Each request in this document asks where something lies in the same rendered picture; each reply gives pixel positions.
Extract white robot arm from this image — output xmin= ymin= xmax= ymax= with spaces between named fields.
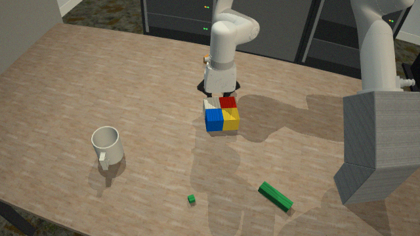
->
xmin=205 ymin=0 xmax=415 ymax=94

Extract red cube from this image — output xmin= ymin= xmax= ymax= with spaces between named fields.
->
xmin=219 ymin=96 xmax=237 ymax=108

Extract blue cube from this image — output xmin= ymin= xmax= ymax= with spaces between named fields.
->
xmin=205 ymin=108 xmax=224 ymax=132

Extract small green cube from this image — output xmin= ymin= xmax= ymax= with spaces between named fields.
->
xmin=188 ymin=194 xmax=196 ymax=203

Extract yellow cube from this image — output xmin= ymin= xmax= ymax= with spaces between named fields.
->
xmin=221 ymin=108 xmax=240 ymax=130

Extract green rectangular bar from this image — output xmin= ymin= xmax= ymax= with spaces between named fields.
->
xmin=258 ymin=181 xmax=293 ymax=212

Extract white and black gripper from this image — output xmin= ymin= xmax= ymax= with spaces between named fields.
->
xmin=197 ymin=62 xmax=240 ymax=98

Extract beige mug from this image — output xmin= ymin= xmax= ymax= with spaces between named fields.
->
xmin=91 ymin=127 xmax=124 ymax=170

